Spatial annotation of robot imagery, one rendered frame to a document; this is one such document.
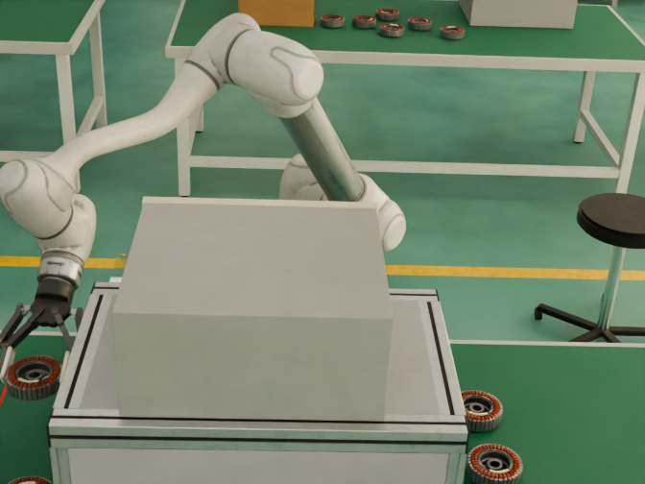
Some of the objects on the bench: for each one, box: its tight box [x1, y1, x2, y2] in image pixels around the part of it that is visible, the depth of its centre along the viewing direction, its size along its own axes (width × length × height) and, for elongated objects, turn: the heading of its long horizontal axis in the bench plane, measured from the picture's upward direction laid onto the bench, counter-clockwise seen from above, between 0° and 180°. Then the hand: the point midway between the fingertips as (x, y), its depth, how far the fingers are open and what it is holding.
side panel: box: [445, 453, 467, 484], centre depth 186 cm, size 28×3×32 cm, turn 177°
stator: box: [461, 390, 503, 432], centre depth 224 cm, size 11×11×4 cm
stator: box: [466, 444, 523, 484], centre depth 208 cm, size 11×11×4 cm
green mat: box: [449, 344, 645, 484], centre depth 210 cm, size 94×61×1 cm, turn 177°
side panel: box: [49, 448, 71, 484], centre depth 183 cm, size 28×3×32 cm, turn 177°
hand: (35, 375), depth 201 cm, fingers closed on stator, 11 cm apart
